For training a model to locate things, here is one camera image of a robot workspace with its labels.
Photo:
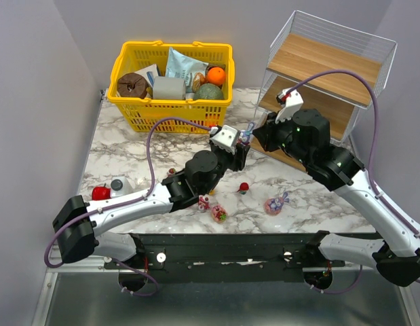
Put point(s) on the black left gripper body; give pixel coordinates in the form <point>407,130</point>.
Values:
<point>239,157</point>

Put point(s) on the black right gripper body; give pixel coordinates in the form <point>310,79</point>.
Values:
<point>266,132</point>

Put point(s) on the purple bunny cupcake figure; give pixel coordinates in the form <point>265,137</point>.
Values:
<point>246,134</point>

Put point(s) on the purple bunny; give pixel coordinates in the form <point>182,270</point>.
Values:
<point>273,206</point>

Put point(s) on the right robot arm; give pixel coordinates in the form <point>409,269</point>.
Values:
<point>395,255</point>

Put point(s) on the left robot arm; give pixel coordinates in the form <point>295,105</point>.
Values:
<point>81,226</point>

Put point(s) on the pink bear strawberry figure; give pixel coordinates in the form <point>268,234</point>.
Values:
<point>203,203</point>

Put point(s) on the pink strawberry cake figure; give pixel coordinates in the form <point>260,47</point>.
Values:
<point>171,171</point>

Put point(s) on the red haired mermaid figure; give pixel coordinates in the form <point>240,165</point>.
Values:
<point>243,188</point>

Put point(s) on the pink bear donut figure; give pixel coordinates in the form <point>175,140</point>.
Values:
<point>218,213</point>

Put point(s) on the green melon toy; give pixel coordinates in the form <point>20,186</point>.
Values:
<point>209,92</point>

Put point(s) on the orange fruit toy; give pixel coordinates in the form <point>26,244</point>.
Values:
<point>216,76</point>

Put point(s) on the bread in netted pack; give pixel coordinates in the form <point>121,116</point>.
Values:
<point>199,79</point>

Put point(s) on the white bottle grey cap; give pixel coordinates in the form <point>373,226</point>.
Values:
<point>120,186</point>

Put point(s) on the grey paper roll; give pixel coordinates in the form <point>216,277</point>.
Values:
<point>169,88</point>

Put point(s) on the yellow plastic shopping basket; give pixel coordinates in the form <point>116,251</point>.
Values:
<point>141,114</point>

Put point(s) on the light blue snack bag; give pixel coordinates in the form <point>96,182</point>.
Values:
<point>181,66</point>

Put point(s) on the red bell pepper toy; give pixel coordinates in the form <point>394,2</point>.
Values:
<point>101,192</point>

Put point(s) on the white blue carton box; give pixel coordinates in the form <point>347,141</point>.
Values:
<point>149,73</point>

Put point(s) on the brown chocolate donut toy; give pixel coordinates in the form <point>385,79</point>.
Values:
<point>132,85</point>

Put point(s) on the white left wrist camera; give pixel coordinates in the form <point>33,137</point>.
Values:
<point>224,137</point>

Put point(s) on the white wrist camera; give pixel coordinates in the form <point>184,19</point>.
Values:
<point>224,137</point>
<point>290,103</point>

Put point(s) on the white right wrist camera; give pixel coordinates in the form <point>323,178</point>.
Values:
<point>290,103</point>

